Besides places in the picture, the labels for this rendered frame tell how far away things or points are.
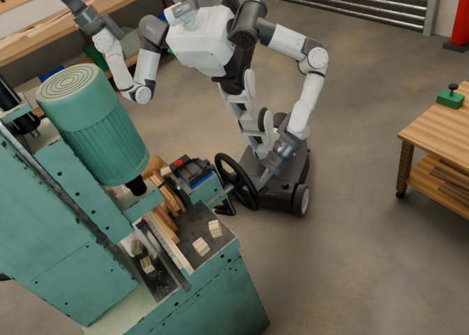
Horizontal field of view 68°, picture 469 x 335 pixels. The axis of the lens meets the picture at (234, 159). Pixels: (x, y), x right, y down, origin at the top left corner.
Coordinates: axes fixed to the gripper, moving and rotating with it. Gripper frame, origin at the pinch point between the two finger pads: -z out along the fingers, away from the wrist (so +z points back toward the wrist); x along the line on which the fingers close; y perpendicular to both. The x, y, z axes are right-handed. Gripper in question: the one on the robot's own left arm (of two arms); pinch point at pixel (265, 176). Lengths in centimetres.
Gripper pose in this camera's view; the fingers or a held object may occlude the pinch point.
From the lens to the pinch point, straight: 136.3
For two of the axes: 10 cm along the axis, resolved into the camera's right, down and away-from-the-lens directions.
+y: -7.0, -4.0, -5.9
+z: 5.6, -8.3, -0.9
